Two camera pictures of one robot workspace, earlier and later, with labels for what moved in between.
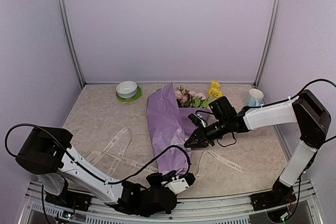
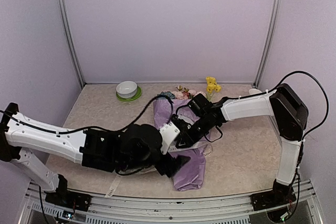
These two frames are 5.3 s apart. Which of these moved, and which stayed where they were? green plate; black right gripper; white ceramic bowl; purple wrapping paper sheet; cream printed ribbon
Moved: cream printed ribbon; purple wrapping paper sheet; black right gripper
Stayed: green plate; white ceramic bowl
